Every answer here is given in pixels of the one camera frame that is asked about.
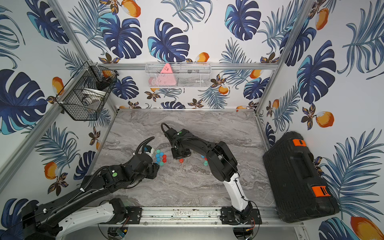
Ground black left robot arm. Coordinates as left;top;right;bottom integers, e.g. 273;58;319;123
22;153;160;240

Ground black plastic tool case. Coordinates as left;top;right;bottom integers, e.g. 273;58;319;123
263;132;340;223

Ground clear wall shelf basket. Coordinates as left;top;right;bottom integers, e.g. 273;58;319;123
145;62;212;88

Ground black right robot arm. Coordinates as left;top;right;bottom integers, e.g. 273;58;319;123
163;128;253;225

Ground white items in wire basket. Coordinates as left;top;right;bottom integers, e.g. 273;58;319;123
81;88;106;111

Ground black wire basket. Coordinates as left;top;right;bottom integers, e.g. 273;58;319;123
55;62;119;121

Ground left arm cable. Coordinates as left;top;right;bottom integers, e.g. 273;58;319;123
134;136;156;157

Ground pink triangular object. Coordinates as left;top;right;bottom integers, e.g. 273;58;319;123
156;63;177;87

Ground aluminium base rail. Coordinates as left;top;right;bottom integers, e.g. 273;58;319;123
59;205;304;228

